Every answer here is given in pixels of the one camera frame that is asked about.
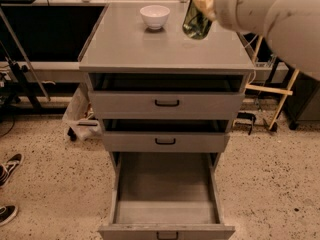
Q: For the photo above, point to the black tripod stand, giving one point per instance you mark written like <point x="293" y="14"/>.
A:
<point x="18" y="73"/>

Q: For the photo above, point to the grey middle drawer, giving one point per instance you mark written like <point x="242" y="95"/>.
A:
<point x="165" y="135"/>

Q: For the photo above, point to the white ceramic bowl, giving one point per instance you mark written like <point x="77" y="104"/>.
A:
<point x="155" y="16"/>

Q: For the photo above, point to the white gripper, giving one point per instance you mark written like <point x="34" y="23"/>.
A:
<point x="230" y="4"/>

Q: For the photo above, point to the grey bottom drawer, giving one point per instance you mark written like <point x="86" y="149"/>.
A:
<point x="166" y="196"/>

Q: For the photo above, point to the green soda can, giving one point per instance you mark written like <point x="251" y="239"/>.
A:
<point x="195" y="25"/>

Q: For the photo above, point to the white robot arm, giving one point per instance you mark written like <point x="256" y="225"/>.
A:
<point x="291" y="28"/>

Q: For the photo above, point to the black sneaker lower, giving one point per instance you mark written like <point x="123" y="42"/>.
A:
<point x="7" y="214"/>

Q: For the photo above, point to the grey top drawer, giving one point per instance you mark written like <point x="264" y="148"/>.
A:
<point x="165" y="96"/>

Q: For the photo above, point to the grey drawer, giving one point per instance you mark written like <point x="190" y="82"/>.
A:
<point x="165" y="96"/>
<point x="166" y="196"/>
<point x="165" y="135"/>

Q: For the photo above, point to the wooden easel frame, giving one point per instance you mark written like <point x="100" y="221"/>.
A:
<point x="284" y="92"/>

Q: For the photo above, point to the clear plastic bag bin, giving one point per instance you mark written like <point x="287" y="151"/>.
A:
<point x="79" y="116"/>

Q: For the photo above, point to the grey drawer cabinet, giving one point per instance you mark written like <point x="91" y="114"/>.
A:
<point x="122" y="43"/>

